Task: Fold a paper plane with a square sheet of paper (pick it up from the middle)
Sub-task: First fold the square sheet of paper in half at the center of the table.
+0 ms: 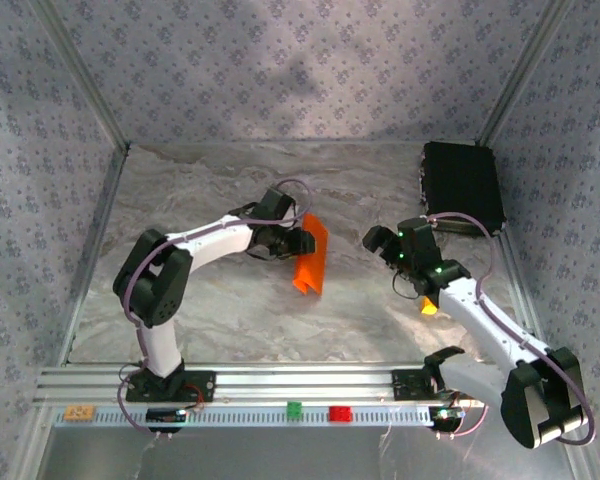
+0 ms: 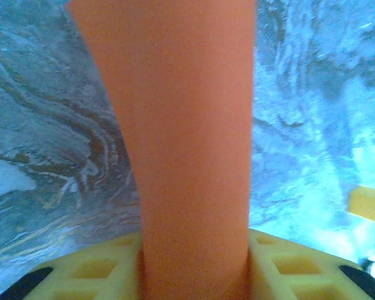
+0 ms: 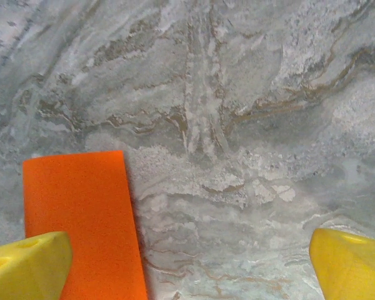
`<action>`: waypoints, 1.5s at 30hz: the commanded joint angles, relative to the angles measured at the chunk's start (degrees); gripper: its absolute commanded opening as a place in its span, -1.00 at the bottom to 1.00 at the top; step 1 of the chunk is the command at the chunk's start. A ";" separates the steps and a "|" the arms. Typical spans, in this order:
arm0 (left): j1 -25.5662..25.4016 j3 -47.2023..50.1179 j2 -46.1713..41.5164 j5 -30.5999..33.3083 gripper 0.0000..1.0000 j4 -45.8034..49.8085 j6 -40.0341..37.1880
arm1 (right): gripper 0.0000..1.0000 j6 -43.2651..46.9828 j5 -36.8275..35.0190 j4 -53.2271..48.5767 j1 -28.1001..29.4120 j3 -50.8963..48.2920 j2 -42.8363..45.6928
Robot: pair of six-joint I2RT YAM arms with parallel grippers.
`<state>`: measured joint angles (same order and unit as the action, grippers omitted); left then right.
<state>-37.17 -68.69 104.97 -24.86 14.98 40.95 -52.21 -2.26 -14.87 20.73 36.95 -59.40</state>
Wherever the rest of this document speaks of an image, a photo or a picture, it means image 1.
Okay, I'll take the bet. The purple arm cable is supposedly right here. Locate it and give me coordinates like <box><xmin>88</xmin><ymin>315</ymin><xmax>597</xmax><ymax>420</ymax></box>
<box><xmin>427</xmin><ymin>212</ymin><xmax>597</xmax><ymax>446</ymax></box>
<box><xmin>115</xmin><ymin>178</ymin><xmax>314</xmax><ymax>437</ymax></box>

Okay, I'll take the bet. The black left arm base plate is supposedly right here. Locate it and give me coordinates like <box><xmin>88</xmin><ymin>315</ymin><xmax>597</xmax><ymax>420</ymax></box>
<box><xmin>124</xmin><ymin>369</ymin><xmax>217</xmax><ymax>404</ymax></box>

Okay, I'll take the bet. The aluminium frame post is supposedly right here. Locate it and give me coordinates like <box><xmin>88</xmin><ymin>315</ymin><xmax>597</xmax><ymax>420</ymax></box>
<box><xmin>477</xmin><ymin>0</ymin><xmax>576</xmax><ymax>147</ymax></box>
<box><xmin>29</xmin><ymin>0</ymin><xmax>132</xmax><ymax>151</ymax></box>

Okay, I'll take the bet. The aluminium mounting rail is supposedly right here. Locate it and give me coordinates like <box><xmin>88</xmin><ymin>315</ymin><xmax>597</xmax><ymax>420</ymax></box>
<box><xmin>33</xmin><ymin>363</ymin><xmax>504</xmax><ymax>409</ymax></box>

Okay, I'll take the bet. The aluminium table side rail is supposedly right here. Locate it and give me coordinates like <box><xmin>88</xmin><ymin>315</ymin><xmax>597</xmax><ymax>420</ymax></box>
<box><xmin>54</xmin><ymin>144</ymin><xmax>131</xmax><ymax>366</ymax></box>
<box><xmin>498</xmin><ymin>232</ymin><xmax>536</xmax><ymax>331</ymax></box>

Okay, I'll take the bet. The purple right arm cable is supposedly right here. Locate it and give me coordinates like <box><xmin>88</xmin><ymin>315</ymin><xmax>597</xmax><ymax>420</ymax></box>
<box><xmin>427</xmin><ymin>212</ymin><xmax>597</xmax><ymax>446</ymax></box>

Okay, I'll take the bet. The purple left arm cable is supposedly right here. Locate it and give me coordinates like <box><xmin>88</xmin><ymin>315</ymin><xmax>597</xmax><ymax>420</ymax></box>
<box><xmin>115</xmin><ymin>178</ymin><xmax>314</xmax><ymax>437</ymax></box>

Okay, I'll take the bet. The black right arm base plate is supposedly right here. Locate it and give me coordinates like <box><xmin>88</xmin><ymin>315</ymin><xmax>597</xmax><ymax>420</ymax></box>
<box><xmin>390</xmin><ymin>367</ymin><xmax>444</xmax><ymax>401</ymax></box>

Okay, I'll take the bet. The black hard case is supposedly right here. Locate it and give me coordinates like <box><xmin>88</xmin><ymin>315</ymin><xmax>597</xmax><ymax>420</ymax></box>
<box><xmin>417</xmin><ymin>141</ymin><xmax>507</xmax><ymax>237</ymax></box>

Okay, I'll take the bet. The orange cloth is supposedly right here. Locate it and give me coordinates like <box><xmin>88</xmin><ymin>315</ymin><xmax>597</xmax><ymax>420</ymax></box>
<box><xmin>292</xmin><ymin>213</ymin><xmax>330</xmax><ymax>297</ymax></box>

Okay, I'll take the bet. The thin black right gripper cable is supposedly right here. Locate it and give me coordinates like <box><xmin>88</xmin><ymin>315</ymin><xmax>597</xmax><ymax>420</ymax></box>
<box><xmin>391</xmin><ymin>272</ymin><xmax>420</xmax><ymax>302</ymax></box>

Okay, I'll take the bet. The slotted white cable duct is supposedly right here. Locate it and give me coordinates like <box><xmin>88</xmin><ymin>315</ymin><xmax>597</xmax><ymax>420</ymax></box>
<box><xmin>53</xmin><ymin>404</ymin><xmax>434</xmax><ymax>429</ymax></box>

